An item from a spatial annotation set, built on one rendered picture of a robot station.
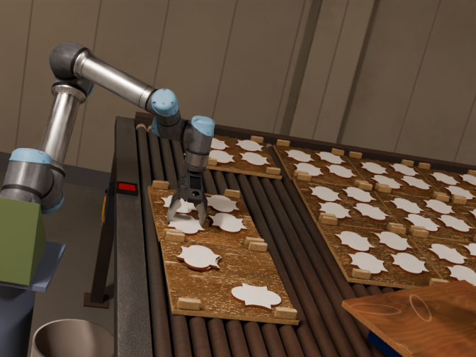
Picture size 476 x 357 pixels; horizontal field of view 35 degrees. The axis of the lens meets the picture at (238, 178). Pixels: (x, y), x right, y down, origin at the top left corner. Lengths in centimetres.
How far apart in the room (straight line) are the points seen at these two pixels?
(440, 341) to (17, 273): 112
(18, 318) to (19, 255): 26
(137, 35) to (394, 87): 163
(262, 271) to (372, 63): 273
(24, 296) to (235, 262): 62
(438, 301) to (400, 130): 287
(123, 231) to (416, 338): 97
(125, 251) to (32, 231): 34
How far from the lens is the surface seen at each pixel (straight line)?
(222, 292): 213
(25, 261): 212
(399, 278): 252
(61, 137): 245
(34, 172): 224
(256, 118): 484
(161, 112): 227
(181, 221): 248
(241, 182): 302
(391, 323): 201
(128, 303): 204
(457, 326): 212
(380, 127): 495
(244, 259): 235
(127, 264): 223
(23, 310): 231
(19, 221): 207
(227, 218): 258
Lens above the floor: 196
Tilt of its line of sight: 20 degrees down
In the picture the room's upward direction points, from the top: 13 degrees clockwise
